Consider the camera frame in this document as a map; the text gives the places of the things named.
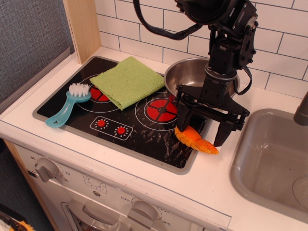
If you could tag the stainless steel bowl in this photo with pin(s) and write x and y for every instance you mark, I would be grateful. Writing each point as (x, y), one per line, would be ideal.
(197, 80)

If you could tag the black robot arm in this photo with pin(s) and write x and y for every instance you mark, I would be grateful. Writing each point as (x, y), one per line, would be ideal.
(233, 25)

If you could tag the right grey oven dial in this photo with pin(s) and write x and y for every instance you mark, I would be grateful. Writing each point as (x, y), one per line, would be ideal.
(143, 213)

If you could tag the black toy cooktop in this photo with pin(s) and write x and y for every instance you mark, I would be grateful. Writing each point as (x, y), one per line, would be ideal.
(149, 127)

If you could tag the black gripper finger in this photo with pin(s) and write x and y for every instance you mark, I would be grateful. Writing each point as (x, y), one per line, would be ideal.
(184, 114)
(224, 130)

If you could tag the orange black object on floor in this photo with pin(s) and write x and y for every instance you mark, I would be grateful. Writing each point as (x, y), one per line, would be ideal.
(7, 223)

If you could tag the left red cooktop knob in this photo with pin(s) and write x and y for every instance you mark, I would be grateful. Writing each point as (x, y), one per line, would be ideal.
(101, 123)

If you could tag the right red cooktop knob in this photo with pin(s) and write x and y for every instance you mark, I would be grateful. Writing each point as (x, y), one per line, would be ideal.
(121, 130)

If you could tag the orange plush toy fish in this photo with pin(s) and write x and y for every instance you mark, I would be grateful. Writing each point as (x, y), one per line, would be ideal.
(191, 138)

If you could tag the grey oven door handle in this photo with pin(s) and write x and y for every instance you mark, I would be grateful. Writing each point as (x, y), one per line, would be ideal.
(95, 217)

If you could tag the wooden side post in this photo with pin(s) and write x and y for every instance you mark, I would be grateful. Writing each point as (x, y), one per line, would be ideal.
(83, 24)

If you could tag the red cooktop knob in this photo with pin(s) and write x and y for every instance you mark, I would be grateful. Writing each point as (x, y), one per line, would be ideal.
(101, 123)
(121, 130)

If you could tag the green folded cloth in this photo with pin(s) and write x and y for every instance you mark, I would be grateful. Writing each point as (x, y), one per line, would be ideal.
(127, 83)

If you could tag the grey oven dial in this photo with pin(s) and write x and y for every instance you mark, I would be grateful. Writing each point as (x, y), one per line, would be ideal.
(46, 169)
(143, 213)

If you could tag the grey faucet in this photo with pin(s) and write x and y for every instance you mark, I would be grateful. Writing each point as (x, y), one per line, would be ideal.
(301, 114)

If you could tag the blue dish brush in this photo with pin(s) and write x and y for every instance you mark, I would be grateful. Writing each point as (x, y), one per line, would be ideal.
(77, 93)

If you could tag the left grey oven dial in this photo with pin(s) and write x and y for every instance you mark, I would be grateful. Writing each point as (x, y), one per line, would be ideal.
(46, 169)

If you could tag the grey plastic sink basin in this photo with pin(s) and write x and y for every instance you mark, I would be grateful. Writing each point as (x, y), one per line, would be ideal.
(270, 167)

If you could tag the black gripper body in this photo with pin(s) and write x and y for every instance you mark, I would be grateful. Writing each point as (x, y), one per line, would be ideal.
(228, 111)

